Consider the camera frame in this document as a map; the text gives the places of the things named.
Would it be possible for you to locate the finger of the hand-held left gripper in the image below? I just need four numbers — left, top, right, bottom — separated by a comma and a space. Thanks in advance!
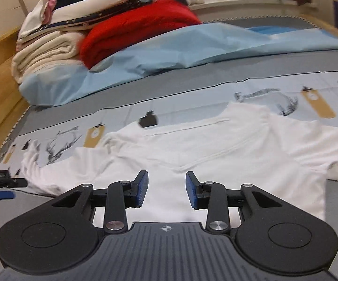
0, 170, 28, 206

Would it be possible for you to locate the light blue sheet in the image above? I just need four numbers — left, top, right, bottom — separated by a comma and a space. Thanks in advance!
19, 22, 338, 107

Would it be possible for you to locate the window sill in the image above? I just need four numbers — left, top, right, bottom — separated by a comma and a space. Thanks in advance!
188, 0, 301, 11

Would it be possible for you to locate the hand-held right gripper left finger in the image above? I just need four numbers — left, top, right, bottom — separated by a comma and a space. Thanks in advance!
52, 169, 149, 234

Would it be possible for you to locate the pile of folded clothes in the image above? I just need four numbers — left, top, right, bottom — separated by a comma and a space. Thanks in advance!
17, 0, 169, 45

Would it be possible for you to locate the white shirt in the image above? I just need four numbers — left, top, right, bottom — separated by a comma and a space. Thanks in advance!
21, 102, 338, 229

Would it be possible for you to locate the cream folded blanket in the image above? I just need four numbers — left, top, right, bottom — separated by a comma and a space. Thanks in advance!
11, 31, 88, 84

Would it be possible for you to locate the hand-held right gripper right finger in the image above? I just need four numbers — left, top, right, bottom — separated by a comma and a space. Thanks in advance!
185, 171, 287, 234

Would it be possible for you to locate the printed bed sheet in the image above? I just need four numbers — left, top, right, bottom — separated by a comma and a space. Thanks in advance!
0, 70, 338, 182

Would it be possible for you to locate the pink cloth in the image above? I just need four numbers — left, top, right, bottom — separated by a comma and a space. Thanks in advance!
41, 0, 57, 24

